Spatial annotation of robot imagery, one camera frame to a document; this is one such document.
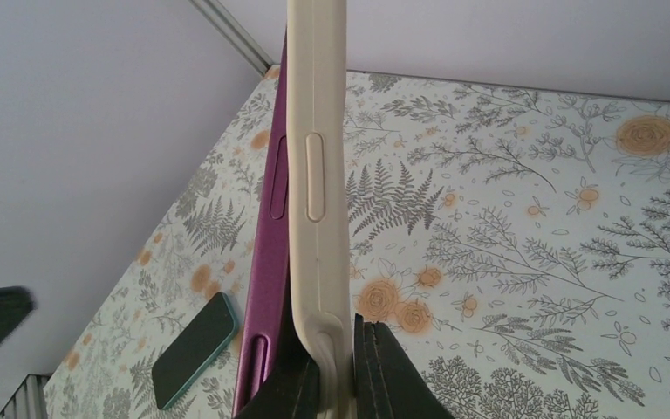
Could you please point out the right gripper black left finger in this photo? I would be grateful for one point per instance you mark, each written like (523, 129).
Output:
(292, 388)

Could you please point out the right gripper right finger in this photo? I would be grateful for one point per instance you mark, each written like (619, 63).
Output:
(387, 383)

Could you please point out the black phone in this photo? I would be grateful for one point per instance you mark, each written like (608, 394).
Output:
(268, 335)
(193, 350)

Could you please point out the beige phone case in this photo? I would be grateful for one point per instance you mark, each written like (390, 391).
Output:
(318, 218)

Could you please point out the floral patterned table mat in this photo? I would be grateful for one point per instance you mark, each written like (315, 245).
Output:
(516, 242)

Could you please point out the aluminium mounting rail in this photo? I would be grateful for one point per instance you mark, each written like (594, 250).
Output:
(28, 402)

